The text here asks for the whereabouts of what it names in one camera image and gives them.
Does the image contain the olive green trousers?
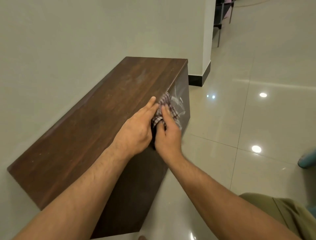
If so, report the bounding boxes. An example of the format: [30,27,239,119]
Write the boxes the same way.
[239,192,316,240]

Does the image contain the thin floor cable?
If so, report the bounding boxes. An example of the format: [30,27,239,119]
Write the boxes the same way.
[233,0,270,8]

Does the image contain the black chair with metal legs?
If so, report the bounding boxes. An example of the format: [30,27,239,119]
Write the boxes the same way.
[213,0,225,47]

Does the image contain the checkered cleaning cloth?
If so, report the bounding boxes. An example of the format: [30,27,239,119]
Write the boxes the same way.
[151,92,186,131]

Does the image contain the person's left hand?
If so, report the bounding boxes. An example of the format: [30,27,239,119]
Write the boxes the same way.
[108,96,159,159]

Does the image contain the teal rounded object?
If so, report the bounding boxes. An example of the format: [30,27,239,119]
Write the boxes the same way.
[297,151,316,169]

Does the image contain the person's left forearm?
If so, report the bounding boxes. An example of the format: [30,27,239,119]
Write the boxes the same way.
[12,147,135,240]

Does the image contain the person's right hand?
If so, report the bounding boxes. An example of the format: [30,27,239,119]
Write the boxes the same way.
[154,105,185,165]

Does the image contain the person's right forearm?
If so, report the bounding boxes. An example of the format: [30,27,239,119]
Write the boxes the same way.
[161,152,301,240]

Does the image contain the dark brown wooden cabinet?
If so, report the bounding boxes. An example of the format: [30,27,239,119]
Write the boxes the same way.
[7,56,191,239]

